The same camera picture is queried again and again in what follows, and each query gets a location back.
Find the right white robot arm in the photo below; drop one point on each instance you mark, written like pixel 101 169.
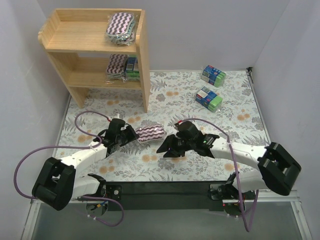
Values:
pixel 274 168

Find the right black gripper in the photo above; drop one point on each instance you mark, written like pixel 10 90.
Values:
pixel 177 145

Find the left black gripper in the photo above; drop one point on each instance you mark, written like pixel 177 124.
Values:
pixel 125 135

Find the blue green sponge pack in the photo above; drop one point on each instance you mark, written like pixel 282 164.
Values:
pixel 132 69
pixel 213 76
pixel 208 99

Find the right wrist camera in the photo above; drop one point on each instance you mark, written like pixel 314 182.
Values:
pixel 176 125

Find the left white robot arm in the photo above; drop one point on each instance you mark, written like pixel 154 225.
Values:
pixel 61 180

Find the pink wavy sponge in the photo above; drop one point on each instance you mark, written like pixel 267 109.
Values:
pixel 115 70
pixel 150 133
pixel 120 29

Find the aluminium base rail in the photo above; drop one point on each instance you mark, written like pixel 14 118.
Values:
pixel 263 196

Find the wooden two-tier shelf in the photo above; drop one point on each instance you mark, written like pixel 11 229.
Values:
pixel 71 31

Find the floral patterned table mat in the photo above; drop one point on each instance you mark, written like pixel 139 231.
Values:
pixel 172 98

